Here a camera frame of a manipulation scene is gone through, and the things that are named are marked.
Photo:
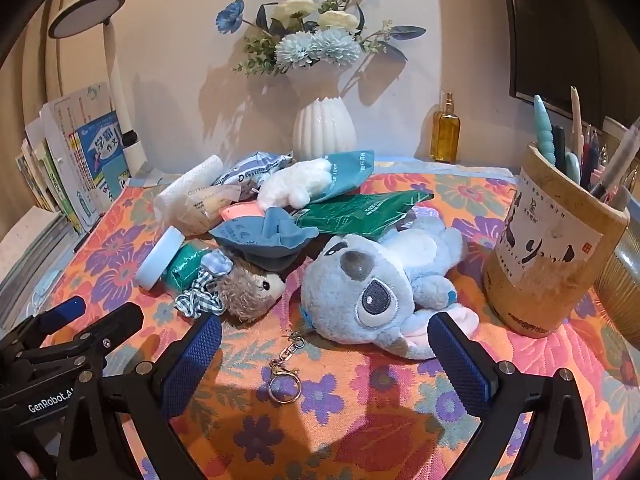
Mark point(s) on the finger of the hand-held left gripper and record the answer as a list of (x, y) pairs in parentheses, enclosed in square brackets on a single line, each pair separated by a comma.
[(62, 310), (110, 327)]

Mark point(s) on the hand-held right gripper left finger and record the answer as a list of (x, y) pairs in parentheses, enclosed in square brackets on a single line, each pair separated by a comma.
[(192, 360)]

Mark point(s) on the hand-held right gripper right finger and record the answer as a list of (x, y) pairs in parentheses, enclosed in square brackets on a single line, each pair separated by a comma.
[(460, 370)]

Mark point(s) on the white round tape roll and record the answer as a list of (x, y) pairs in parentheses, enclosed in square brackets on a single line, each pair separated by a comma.
[(157, 260)]

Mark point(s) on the brown plush with gingham bow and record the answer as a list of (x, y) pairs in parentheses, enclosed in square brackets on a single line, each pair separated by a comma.
[(245, 292)]

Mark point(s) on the green foil item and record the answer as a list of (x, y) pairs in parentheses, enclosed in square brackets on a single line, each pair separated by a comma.
[(187, 266)]

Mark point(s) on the blue koala plush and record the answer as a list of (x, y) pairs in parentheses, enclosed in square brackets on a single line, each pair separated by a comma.
[(350, 300)]

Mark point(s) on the blue fabric hat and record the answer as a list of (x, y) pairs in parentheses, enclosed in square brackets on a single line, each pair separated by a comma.
[(270, 240)]

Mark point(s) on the clear plastic bag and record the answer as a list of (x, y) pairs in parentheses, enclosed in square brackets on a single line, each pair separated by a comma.
[(205, 212)]

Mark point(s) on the pink packet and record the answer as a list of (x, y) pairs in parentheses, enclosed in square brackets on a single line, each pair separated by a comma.
[(237, 211)]

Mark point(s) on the white plush toy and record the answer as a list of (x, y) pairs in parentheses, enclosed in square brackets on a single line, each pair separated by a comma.
[(290, 185)]

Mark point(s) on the person's left hand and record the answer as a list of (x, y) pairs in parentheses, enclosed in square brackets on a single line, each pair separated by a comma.
[(27, 465)]

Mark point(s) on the floral orange tablecloth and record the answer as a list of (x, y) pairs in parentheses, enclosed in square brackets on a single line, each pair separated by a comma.
[(320, 410)]

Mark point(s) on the bamboo pen holder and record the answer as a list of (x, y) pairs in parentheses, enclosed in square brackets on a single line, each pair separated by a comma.
[(545, 260)]

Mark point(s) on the row of books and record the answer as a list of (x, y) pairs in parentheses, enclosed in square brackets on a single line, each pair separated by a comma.
[(85, 160)]

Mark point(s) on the gold ribbed cup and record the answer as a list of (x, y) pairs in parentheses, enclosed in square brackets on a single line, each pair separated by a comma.
[(622, 290)]

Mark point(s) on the green packet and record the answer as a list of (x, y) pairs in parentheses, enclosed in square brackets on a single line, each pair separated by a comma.
[(360, 215)]

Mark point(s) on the grey and white packet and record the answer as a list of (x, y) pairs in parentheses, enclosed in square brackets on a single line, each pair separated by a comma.
[(255, 167)]

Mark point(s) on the teal packet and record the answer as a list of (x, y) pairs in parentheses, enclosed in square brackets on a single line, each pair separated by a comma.
[(350, 170)]

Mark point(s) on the white desk lamp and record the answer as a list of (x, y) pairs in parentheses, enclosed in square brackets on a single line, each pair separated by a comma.
[(117, 85)]

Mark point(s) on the amber glass bottle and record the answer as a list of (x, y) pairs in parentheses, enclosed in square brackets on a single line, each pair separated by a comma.
[(445, 135)]

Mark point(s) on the bunch of pens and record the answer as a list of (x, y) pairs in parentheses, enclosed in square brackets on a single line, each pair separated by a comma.
[(544, 130)]

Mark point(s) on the white ribbed vase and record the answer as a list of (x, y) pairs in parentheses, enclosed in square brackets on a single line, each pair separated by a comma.
[(324, 130)]

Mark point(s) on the blue and white flower bouquet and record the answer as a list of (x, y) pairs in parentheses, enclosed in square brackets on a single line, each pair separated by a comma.
[(310, 47)]

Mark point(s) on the black monitor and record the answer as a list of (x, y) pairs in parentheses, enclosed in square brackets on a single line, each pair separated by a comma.
[(575, 35)]

